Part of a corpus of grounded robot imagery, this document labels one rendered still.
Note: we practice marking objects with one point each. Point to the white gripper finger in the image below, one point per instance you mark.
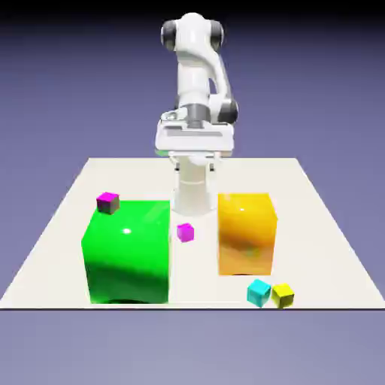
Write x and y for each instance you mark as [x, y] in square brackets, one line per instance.
[212, 166]
[177, 167]

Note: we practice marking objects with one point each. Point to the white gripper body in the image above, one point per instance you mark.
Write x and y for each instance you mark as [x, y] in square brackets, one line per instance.
[195, 140]

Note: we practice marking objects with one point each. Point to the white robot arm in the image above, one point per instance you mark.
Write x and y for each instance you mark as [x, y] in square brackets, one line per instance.
[192, 75]

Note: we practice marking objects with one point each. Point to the small magenta cube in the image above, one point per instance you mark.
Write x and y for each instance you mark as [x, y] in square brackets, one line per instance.
[185, 232]
[107, 203]

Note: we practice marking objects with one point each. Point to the small cyan cube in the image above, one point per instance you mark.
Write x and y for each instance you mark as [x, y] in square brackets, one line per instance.
[258, 292]

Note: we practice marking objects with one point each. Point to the small yellow cube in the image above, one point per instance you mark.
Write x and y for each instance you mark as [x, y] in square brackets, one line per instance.
[282, 295]

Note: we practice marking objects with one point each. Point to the large orange box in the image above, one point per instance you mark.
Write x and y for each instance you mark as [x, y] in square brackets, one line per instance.
[246, 234]

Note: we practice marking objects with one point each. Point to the large green box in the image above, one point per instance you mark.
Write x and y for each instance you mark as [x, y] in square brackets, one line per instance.
[126, 249]

